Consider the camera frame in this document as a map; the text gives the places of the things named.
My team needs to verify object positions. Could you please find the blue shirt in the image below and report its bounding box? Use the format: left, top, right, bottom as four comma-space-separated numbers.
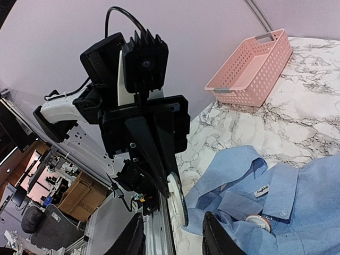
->
184, 146, 339, 254

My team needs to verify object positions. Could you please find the round brooch orange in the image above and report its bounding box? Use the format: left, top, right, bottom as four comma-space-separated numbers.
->
244, 214, 272, 233

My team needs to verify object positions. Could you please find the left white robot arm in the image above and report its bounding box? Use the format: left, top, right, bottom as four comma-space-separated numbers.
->
33, 31, 190, 198

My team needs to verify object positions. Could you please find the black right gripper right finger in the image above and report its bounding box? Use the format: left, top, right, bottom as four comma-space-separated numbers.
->
202, 211, 245, 255

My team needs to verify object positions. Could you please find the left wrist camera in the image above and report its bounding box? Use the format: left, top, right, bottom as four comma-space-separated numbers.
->
122, 29, 169, 94

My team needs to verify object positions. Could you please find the round brooch dark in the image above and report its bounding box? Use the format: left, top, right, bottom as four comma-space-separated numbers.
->
167, 172, 189, 227

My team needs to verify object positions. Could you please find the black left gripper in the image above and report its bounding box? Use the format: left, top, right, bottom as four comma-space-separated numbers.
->
98, 95, 190, 199

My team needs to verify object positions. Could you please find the left aluminium post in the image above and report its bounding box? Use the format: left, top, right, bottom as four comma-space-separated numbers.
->
244, 0, 274, 32

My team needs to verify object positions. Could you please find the pink plastic basket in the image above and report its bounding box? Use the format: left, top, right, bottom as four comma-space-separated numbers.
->
205, 29, 293, 107

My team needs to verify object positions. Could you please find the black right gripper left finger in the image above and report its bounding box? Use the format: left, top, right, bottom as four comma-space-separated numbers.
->
104, 212, 145, 255

